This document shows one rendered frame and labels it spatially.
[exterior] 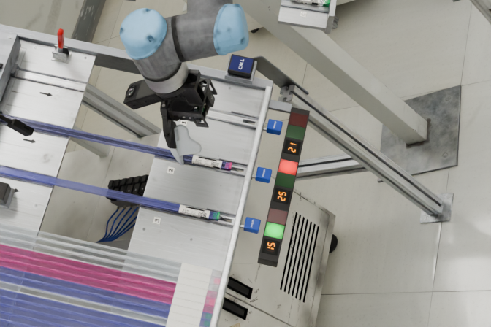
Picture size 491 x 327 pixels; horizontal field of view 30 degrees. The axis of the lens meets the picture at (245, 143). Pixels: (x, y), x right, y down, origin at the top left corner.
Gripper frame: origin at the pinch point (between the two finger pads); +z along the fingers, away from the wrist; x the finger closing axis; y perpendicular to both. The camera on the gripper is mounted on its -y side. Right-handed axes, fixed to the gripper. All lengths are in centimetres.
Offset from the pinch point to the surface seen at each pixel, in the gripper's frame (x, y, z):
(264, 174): -0.5, 11.6, 16.7
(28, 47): 17.4, -42.2, 3.8
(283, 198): -3.8, 15.6, 20.0
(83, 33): 122, -131, 169
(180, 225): -14.4, -2.2, 14.3
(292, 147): 7.8, 15.1, 19.9
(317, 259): 6, 11, 85
